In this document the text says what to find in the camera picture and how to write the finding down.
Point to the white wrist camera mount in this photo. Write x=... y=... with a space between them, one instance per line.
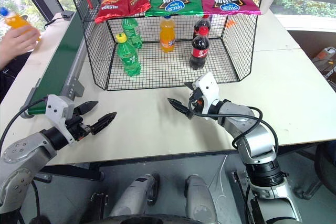
x=208 y=87
x=56 y=108

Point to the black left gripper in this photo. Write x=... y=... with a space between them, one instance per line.
x=78 y=129

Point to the green conveyor belt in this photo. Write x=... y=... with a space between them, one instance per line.
x=60 y=58

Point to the green soda bottle yellow cap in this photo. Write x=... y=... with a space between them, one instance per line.
x=128 y=57

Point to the black table frame bar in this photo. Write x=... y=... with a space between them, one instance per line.
x=76 y=172

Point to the cola bottle red cap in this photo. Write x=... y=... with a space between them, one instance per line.
x=203 y=23
x=200 y=51

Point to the person's dark sleeve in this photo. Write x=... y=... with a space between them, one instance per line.
x=11 y=74

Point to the person's bare hand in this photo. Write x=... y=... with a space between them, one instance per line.
x=15 y=44

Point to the grey robot leg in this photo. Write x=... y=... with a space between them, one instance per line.
x=199 y=200
x=136 y=195

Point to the orange grey tool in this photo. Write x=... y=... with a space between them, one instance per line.
x=326 y=54

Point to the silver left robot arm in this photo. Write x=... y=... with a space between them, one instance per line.
x=18 y=155

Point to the dark rounded robot waist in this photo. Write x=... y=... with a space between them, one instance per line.
x=147 y=220

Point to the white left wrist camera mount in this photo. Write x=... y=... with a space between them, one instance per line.
x=56 y=108

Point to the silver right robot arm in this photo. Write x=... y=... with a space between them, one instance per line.
x=256 y=140

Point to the grey robot right leg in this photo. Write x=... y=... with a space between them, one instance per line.
x=199 y=200

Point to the black chair base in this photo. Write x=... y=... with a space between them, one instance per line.
x=325 y=166

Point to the orange soda bottle blue cap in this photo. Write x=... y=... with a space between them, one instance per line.
x=167 y=36
x=17 y=22

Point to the small orange object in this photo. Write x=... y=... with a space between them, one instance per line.
x=230 y=23

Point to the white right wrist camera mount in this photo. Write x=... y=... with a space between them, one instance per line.
x=208 y=87

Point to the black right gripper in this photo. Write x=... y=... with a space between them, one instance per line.
x=197 y=102

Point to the grey robot left leg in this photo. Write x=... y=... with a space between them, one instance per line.
x=136 y=195

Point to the large red chips bag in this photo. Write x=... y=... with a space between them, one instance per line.
x=111 y=5

